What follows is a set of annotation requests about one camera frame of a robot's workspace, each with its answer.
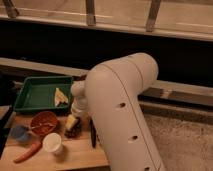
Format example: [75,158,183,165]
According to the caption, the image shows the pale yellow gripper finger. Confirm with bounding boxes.
[65,115,77,130]

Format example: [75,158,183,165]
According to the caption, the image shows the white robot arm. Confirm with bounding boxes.
[71,53,166,171]

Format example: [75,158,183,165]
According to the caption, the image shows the white paper cup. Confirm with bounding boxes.
[43,133,63,155]

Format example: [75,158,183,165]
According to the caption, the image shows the blue measuring cup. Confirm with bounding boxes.
[11,125,30,142]

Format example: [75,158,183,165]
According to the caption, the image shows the yellow cheese wedge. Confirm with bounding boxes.
[54,88,68,106]

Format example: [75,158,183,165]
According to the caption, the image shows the dark brown bowl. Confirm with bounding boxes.
[77,75,87,81]

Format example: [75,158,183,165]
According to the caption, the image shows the orange plastic bowl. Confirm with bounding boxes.
[30,111,58,136]

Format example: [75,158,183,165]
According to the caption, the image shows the green plastic tray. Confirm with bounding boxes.
[14,76,73,114]

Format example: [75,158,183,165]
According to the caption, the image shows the orange carrot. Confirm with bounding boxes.
[13,141,42,163]

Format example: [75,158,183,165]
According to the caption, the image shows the black handled knife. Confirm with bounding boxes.
[90,119,96,148]

